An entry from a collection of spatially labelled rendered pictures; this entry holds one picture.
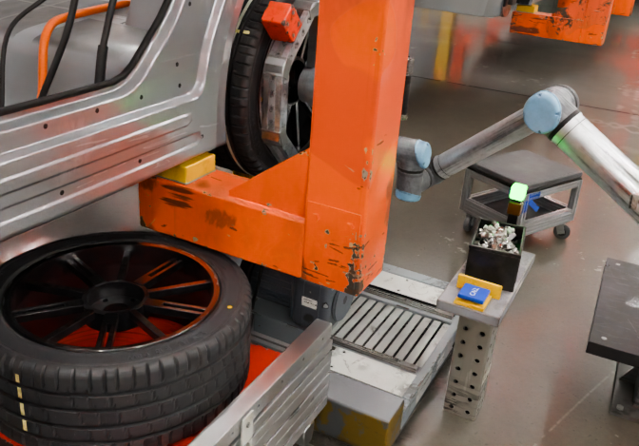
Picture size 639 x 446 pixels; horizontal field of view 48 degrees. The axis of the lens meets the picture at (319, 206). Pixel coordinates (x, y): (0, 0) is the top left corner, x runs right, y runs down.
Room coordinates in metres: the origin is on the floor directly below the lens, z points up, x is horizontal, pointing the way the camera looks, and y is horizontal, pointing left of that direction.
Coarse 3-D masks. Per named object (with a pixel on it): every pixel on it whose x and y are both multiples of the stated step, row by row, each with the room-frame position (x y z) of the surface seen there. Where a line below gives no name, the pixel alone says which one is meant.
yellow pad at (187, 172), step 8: (208, 152) 1.86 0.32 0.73; (192, 160) 1.79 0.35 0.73; (200, 160) 1.79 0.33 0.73; (208, 160) 1.82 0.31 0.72; (176, 168) 1.75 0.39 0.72; (184, 168) 1.74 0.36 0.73; (192, 168) 1.76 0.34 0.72; (200, 168) 1.79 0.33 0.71; (208, 168) 1.82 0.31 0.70; (160, 176) 1.77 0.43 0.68; (168, 176) 1.76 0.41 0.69; (176, 176) 1.75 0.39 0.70; (184, 176) 1.74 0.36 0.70; (192, 176) 1.76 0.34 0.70; (200, 176) 1.79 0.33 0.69
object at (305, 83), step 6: (306, 66) 2.23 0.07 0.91; (306, 72) 2.19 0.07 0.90; (312, 72) 2.17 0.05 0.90; (300, 78) 2.18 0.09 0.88; (306, 78) 2.18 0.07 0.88; (312, 78) 2.16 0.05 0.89; (300, 84) 2.18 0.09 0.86; (306, 84) 2.16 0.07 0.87; (312, 84) 2.15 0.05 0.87; (300, 90) 2.18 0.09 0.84; (306, 90) 2.16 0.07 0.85; (312, 90) 2.15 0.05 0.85; (300, 96) 2.18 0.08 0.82; (306, 96) 2.16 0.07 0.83; (312, 96) 2.15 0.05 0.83; (306, 102) 2.17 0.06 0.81; (312, 102) 2.16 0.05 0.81
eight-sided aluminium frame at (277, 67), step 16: (304, 0) 2.14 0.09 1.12; (304, 16) 2.08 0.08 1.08; (304, 32) 2.07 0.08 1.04; (272, 48) 2.02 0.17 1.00; (288, 48) 2.01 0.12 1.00; (272, 64) 1.98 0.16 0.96; (288, 64) 1.99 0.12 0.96; (272, 80) 2.00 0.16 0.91; (288, 80) 2.00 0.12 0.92; (272, 96) 2.00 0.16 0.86; (272, 112) 2.01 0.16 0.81; (272, 128) 1.99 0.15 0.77; (272, 144) 1.99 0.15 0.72; (288, 144) 2.02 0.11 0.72
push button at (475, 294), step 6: (462, 288) 1.65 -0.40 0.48; (468, 288) 1.65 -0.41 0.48; (474, 288) 1.65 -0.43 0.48; (480, 288) 1.65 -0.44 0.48; (462, 294) 1.62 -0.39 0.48; (468, 294) 1.62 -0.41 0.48; (474, 294) 1.62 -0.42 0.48; (480, 294) 1.62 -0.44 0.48; (486, 294) 1.63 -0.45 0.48; (468, 300) 1.61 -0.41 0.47; (474, 300) 1.60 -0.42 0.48; (480, 300) 1.60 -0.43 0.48
